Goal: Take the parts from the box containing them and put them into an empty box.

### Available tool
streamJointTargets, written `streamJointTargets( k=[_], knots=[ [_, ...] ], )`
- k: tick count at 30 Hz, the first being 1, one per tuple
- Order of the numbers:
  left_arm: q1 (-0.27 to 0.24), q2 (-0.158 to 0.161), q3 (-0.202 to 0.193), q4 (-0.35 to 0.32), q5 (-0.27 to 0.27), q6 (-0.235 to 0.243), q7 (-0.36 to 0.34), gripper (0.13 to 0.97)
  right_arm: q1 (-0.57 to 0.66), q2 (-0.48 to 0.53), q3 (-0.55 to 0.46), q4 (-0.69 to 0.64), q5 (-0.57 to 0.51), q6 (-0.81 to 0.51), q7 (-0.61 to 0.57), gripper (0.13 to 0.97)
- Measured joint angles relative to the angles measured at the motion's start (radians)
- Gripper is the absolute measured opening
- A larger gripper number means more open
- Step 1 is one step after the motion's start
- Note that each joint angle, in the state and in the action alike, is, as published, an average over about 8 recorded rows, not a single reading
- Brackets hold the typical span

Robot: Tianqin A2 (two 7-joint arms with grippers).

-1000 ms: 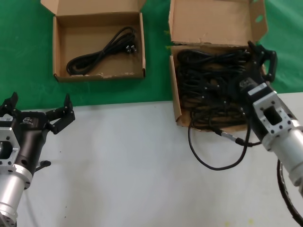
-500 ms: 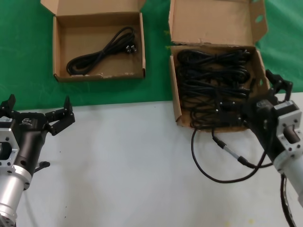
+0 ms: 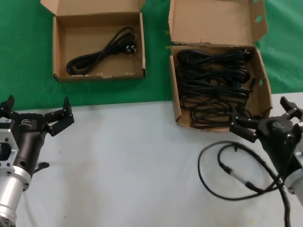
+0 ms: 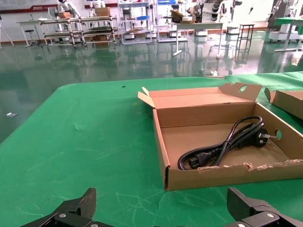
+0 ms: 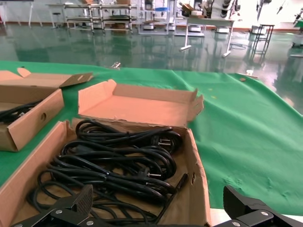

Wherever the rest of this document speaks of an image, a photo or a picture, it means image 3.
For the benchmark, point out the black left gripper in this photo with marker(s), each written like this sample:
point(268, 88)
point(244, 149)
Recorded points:
point(29, 137)

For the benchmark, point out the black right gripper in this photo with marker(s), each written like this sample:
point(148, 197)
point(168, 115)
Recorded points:
point(277, 137)

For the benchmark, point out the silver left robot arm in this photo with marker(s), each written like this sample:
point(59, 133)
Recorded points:
point(9, 194)

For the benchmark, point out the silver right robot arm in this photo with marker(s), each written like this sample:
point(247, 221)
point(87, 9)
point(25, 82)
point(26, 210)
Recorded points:
point(296, 184)

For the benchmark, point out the small open cardboard box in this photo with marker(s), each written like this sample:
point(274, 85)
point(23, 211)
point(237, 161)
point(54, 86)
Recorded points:
point(82, 35)

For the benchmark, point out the large open cardboard box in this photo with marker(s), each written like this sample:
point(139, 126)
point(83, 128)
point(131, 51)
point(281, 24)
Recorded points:
point(213, 23)

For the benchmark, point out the green table mat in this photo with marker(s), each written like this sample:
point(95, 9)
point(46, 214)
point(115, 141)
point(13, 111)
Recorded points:
point(23, 47)

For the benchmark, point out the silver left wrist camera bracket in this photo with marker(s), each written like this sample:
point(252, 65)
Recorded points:
point(8, 137)

